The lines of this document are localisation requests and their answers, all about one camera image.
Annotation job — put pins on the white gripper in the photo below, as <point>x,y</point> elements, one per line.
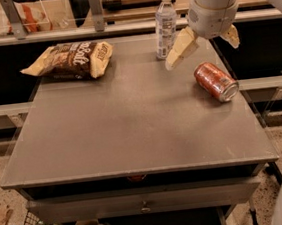
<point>212,22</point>

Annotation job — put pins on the orange soda can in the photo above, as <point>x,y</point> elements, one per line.
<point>218,83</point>

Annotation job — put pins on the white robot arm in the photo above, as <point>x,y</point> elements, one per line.
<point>242,68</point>

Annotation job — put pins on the clear plastic water bottle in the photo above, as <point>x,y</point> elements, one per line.
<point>165,18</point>

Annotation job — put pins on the brown yellow chip bag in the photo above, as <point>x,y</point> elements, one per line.
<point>74,60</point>

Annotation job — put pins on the red object inside drawer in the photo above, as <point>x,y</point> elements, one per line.
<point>136,178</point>

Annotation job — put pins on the orange white bag on shelf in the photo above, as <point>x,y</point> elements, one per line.
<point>33,19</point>

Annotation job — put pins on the metal drawer knob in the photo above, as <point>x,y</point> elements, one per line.
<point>145,208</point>

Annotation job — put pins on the grey cabinet drawer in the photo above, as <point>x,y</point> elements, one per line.
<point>129,202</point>

